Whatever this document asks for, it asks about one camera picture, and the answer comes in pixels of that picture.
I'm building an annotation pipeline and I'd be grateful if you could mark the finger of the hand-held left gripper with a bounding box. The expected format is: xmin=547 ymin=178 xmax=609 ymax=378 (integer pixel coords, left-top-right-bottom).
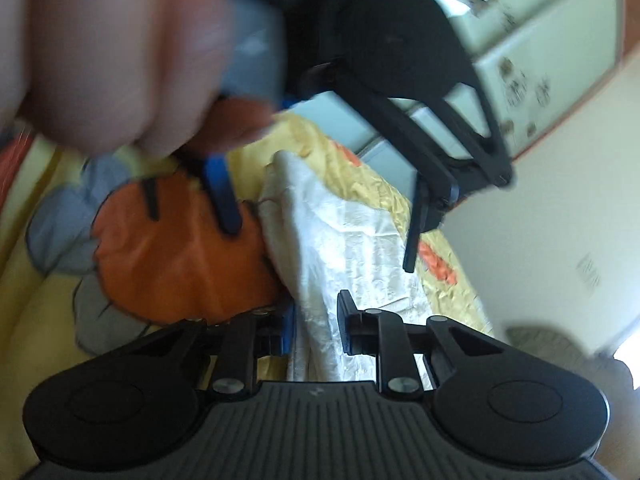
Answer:
xmin=334 ymin=62 xmax=516 ymax=274
xmin=142 ymin=150 xmax=246 ymax=238

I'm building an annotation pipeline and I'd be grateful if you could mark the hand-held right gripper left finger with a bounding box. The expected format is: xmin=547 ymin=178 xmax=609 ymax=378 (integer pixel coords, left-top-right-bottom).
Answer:
xmin=130 ymin=302 xmax=297 ymax=401

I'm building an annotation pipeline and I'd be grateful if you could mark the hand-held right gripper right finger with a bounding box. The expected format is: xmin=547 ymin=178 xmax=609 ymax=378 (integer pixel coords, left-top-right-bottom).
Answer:
xmin=338 ymin=290 xmax=501 ymax=397

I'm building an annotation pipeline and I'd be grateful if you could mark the person's left hand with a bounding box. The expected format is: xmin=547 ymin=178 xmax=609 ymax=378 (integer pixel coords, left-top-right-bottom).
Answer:
xmin=0 ymin=0 xmax=238 ymax=157

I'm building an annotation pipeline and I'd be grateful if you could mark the yellow printed blanket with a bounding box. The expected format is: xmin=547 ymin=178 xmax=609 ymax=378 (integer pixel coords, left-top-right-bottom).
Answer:
xmin=0 ymin=105 xmax=496 ymax=480

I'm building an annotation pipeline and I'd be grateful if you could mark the frosted glass wardrobe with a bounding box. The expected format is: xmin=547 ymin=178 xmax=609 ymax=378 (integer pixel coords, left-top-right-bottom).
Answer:
xmin=295 ymin=0 xmax=632 ymax=181

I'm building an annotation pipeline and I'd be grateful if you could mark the green scalloped headboard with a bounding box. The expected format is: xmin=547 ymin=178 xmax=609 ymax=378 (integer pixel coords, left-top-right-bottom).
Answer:
xmin=504 ymin=326 xmax=633 ymax=393

